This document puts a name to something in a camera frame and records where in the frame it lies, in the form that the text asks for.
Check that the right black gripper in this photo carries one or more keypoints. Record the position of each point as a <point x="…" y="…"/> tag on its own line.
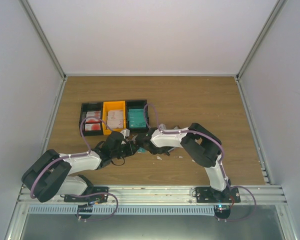
<point x="166" y="150"/>

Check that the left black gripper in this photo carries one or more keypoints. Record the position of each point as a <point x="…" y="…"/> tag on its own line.
<point x="130" y="151"/>

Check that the teal credit card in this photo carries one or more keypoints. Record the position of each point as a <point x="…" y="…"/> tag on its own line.
<point x="141" y="150"/>

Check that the brown leather card holder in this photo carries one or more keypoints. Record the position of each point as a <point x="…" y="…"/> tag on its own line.
<point x="172" y="148"/>

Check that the yellow card bin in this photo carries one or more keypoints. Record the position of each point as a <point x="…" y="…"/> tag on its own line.
<point x="112" y="105"/>

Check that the black card bin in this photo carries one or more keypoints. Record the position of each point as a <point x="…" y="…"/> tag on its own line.
<point x="137" y="104"/>
<point x="93" y="106"/>

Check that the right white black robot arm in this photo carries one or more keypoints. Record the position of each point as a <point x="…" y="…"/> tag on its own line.
<point x="201" y="145"/>

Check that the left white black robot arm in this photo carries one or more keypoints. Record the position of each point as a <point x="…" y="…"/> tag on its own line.
<point x="51" y="174"/>

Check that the white pink card stack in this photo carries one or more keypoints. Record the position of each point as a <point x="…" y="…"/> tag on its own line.
<point x="115" y="119"/>

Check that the teal card stack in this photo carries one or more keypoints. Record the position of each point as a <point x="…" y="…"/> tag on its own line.
<point x="136" y="118"/>

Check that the red white card stack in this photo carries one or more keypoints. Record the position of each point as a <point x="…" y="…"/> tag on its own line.
<point x="93" y="122"/>

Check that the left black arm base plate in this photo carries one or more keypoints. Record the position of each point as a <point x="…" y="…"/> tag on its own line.
<point x="95" y="194"/>

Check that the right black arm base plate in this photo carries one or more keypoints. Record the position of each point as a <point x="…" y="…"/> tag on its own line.
<point x="210" y="195"/>

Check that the grey slotted cable duct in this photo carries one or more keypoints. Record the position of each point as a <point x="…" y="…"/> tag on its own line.
<point x="188" y="210"/>

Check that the aluminium mounting rail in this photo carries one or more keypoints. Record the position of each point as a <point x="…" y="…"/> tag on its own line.
<point x="186" y="195"/>

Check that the left aluminium frame post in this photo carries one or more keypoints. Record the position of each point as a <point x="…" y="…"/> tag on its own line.
<point x="42" y="36"/>

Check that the aluminium frame post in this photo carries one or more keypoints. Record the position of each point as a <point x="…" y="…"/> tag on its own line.
<point x="277" y="8"/>
<point x="42" y="36"/>

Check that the right aluminium frame post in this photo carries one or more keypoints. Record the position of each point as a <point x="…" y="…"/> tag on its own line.
<point x="277" y="8"/>

